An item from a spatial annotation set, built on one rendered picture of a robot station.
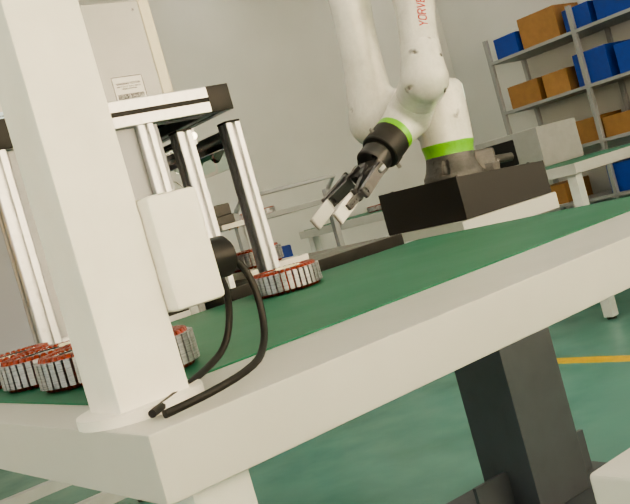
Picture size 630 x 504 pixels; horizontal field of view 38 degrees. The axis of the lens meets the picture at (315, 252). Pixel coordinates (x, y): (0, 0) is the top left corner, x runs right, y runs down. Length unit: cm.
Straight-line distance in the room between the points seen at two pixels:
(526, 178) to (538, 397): 53
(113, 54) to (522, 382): 121
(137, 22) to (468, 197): 83
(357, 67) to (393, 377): 159
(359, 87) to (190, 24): 618
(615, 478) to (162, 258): 44
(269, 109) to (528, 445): 662
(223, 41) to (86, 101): 780
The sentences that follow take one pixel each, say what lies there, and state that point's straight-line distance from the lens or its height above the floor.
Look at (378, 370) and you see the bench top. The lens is 72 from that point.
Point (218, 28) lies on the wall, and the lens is 852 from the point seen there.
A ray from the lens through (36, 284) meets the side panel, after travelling 140.
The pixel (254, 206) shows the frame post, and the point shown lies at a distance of 160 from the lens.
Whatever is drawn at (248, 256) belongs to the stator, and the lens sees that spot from 177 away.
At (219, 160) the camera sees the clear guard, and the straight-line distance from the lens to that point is 210.
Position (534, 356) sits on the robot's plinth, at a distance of 226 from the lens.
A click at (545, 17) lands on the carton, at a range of 881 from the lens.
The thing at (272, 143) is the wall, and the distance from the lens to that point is 848.
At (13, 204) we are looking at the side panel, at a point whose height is 99.
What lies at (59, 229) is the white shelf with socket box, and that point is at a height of 90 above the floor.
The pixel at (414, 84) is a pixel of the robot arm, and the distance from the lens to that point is 201.
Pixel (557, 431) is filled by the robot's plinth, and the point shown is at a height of 18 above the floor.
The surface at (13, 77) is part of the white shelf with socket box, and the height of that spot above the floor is 101.
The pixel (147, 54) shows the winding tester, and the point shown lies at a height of 122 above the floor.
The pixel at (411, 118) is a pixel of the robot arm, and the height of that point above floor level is 100.
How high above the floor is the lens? 86
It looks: 3 degrees down
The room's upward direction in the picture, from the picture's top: 16 degrees counter-clockwise
